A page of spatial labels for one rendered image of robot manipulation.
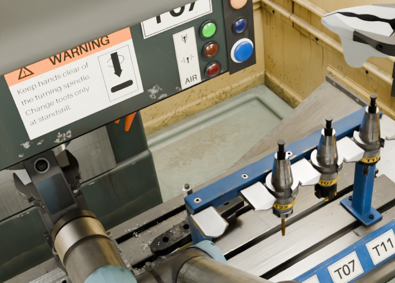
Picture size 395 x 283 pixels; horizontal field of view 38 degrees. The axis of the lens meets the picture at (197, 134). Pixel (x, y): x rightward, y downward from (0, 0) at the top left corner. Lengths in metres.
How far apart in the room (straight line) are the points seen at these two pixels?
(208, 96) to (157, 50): 1.53
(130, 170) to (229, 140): 0.55
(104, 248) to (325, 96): 1.28
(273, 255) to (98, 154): 0.57
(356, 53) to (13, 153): 0.43
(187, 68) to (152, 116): 1.41
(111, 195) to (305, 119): 0.68
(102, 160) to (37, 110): 0.96
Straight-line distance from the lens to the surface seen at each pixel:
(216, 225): 1.08
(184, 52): 0.76
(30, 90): 0.70
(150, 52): 0.74
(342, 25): 0.69
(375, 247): 1.40
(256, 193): 1.13
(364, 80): 1.86
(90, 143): 1.61
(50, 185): 0.87
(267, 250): 1.43
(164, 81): 0.77
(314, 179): 1.15
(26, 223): 1.73
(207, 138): 2.21
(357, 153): 1.21
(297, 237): 1.46
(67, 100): 0.72
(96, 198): 1.77
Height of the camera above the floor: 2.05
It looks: 41 degrees down
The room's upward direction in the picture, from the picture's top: 9 degrees counter-clockwise
